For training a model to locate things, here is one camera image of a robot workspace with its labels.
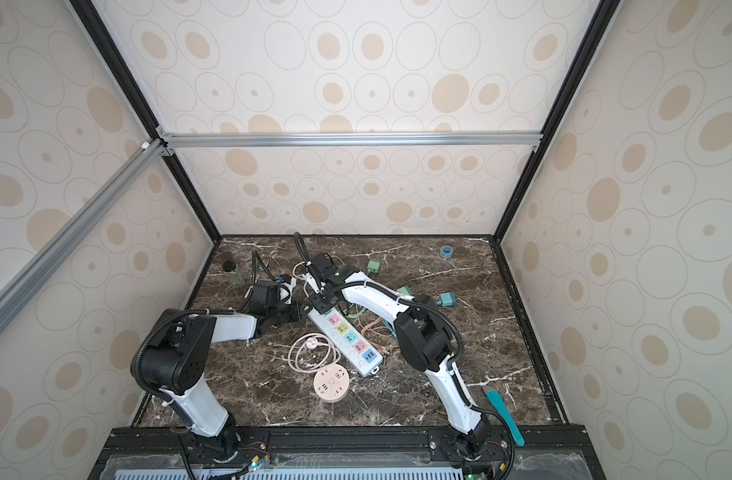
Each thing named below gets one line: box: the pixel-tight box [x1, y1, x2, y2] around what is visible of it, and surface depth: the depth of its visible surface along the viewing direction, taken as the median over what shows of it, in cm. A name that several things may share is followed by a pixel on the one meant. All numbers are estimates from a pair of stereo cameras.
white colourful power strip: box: [308, 308, 383, 377], surface depth 90 cm
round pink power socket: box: [313, 364, 350, 403], surface depth 83 cm
